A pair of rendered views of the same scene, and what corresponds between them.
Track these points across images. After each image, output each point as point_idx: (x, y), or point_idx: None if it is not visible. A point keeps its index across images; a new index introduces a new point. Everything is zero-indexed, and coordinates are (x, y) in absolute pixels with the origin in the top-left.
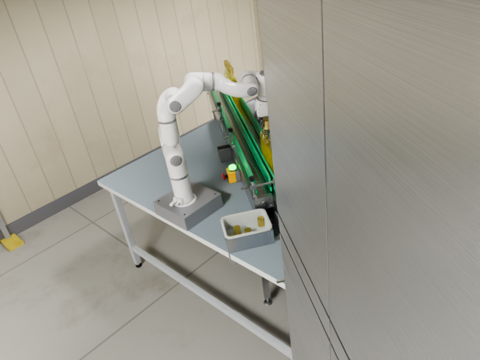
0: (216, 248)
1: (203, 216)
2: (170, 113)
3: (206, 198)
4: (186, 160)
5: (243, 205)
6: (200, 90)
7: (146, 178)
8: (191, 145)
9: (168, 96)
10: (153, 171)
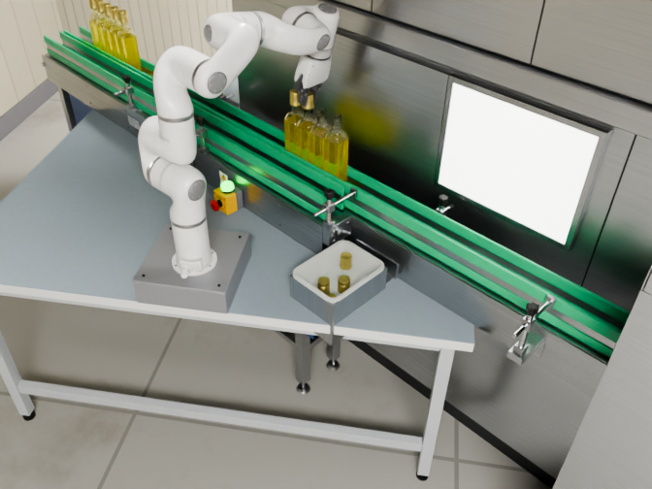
0: (301, 326)
1: (238, 280)
2: (186, 98)
3: (231, 247)
4: (104, 192)
5: (282, 244)
6: (257, 47)
7: (48, 243)
8: (87, 164)
9: (199, 64)
10: (50, 227)
